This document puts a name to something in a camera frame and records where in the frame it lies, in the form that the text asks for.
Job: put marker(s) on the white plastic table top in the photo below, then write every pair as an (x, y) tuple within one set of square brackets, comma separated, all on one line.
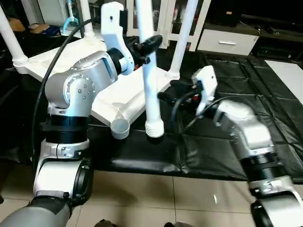
[(52, 61)]

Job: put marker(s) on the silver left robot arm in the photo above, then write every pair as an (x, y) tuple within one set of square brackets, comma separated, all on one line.
[(75, 90)]

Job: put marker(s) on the white glass-door cabinet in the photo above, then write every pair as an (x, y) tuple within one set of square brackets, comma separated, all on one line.
[(165, 21)]

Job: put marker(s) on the black work mat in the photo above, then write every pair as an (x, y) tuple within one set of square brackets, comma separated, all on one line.
[(246, 80)]

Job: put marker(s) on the white drawer unit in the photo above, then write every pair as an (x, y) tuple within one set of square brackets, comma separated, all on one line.
[(227, 42)]

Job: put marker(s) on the blue plastic tool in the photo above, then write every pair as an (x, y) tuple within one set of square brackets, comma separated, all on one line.
[(71, 21)]

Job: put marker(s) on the brown cardboard box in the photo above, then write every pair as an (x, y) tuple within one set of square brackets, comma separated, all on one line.
[(42, 29)]

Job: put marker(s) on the white flat board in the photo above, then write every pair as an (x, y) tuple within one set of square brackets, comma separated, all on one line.
[(289, 73)]

